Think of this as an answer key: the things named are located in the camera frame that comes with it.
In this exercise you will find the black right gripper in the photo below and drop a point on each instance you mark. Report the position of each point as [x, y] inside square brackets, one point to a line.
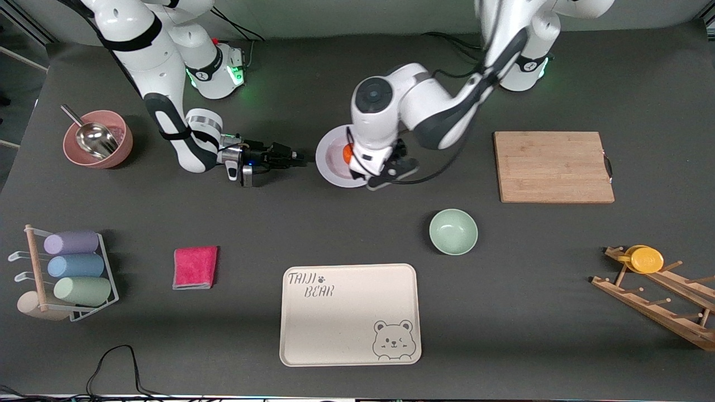
[261, 156]

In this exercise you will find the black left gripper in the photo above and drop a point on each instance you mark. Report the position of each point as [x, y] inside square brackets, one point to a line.
[400, 148]

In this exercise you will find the orange mandarin fruit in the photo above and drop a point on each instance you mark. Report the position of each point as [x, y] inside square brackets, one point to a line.
[348, 153]

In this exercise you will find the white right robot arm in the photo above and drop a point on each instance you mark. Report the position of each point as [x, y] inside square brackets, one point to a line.
[151, 67]

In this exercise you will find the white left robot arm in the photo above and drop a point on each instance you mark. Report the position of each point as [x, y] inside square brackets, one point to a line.
[424, 106]

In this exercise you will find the white round plate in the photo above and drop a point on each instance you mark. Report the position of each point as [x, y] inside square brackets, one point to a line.
[332, 159]

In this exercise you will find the pale green bowl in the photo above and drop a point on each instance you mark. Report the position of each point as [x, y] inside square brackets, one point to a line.
[453, 231]

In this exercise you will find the pink folded cloth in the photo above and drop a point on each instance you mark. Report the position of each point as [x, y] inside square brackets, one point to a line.
[194, 267]

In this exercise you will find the wooden cutting board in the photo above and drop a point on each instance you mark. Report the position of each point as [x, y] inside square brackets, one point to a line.
[553, 166]

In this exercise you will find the pink bowl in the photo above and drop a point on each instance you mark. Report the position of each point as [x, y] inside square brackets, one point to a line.
[120, 148]

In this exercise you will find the beige bear print tray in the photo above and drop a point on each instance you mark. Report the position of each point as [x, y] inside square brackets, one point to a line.
[349, 315]

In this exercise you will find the metal scoop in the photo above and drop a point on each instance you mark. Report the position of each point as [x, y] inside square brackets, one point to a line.
[95, 138]

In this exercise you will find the purple cup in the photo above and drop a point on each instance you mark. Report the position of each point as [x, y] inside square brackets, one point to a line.
[71, 242]

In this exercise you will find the blue cup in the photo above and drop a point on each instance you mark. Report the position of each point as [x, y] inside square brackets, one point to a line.
[76, 266]

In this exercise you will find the green cup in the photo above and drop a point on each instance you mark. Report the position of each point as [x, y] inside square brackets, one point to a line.
[82, 291]

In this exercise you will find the yellow mug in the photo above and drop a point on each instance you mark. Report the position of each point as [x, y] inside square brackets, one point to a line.
[645, 259]

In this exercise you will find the beige cup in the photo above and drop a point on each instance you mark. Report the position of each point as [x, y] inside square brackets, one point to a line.
[31, 307]

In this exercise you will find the wooden peg mug rack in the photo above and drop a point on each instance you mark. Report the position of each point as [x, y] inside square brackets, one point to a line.
[659, 307]

